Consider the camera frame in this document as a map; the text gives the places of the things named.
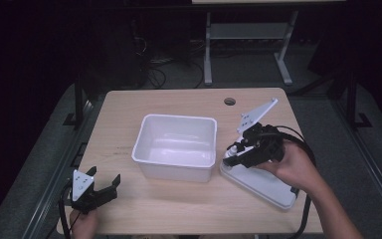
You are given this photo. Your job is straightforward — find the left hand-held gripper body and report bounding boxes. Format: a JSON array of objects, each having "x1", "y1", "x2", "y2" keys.
[{"x1": 69, "y1": 169, "x2": 118, "y2": 215}]

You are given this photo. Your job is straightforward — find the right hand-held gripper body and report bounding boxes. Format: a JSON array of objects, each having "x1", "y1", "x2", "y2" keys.
[{"x1": 237, "y1": 98, "x2": 287, "y2": 168}]

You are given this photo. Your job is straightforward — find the white plastic lid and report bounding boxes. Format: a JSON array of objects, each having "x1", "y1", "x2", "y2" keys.
[{"x1": 219, "y1": 145, "x2": 299, "y2": 211}]

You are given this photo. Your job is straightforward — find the white plastic bin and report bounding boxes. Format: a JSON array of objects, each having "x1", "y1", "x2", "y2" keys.
[{"x1": 131, "y1": 114, "x2": 219, "y2": 183}]

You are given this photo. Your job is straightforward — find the person's left hand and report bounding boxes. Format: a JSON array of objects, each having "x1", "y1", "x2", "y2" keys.
[{"x1": 69, "y1": 208, "x2": 99, "y2": 239}]

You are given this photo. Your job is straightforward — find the person's right hand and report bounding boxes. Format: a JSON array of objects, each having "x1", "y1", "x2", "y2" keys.
[{"x1": 255, "y1": 140, "x2": 326, "y2": 197}]

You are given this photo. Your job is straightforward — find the black metal stand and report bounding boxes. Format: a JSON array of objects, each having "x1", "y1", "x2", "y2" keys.
[
  {"x1": 344, "y1": 73, "x2": 373, "y2": 129},
  {"x1": 63, "y1": 76, "x2": 87, "y2": 127}
]

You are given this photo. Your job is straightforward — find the aluminium floor rail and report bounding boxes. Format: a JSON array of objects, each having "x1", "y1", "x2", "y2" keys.
[
  {"x1": 23, "y1": 99, "x2": 103, "y2": 239},
  {"x1": 331, "y1": 99, "x2": 382, "y2": 230}
]

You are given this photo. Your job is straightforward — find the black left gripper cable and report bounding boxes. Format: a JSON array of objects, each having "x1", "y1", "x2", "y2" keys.
[{"x1": 58, "y1": 180, "x2": 78, "y2": 239}]

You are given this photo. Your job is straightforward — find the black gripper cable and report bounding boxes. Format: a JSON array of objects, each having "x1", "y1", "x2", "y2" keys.
[
  {"x1": 58, "y1": 180, "x2": 78, "y2": 239},
  {"x1": 273, "y1": 124, "x2": 317, "y2": 239}
]

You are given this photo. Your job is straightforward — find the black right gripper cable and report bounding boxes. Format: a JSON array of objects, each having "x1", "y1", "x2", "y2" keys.
[{"x1": 273, "y1": 124, "x2": 317, "y2": 239}]

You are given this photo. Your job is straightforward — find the black floor cables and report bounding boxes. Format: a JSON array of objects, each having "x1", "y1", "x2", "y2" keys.
[{"x1": 143, "y1": 36, "x2": 207, "y2": 90}]

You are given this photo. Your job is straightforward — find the grey metal table frame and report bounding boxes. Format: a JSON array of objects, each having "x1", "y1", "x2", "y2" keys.
[{"x1": 203, "y1": 9, "x2": 300, "y2": 87}]

